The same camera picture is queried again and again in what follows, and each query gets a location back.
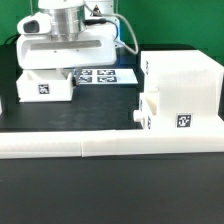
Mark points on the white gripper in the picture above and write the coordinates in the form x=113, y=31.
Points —
x=93, y=47

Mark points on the white drawer box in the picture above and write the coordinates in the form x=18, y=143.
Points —
x=45, y=85
x=148, y=104

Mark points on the white front drawer box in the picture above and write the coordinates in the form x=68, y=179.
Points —
x=148, y=104

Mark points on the white drawer cabinet housing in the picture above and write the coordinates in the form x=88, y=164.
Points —
x=189, y=84

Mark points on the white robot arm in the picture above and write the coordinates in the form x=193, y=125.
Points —
x=57, y=39

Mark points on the white marker sheet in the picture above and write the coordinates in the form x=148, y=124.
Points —
x=105, y=76

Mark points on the white L-shaped fence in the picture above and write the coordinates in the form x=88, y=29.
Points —
x=208, y=136

